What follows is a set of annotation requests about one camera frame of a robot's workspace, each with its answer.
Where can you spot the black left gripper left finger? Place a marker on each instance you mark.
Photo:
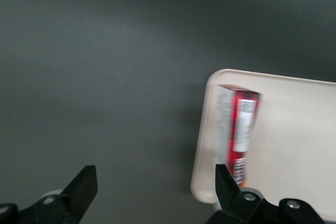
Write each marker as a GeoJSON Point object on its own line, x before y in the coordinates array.
{"type": "Point", "coordinates": [76, 192]}

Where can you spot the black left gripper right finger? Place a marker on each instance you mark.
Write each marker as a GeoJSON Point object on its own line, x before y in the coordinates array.
{"type": "Point", "coordinates": [231, 200]}

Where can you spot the red cookie box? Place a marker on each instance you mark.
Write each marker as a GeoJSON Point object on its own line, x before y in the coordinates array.
{"type": "Point", "coordinates": [237, 129]}

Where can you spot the beige plastic tray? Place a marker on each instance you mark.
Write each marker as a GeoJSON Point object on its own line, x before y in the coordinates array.
{"type": "Point", "coordinates": [288, 134]}

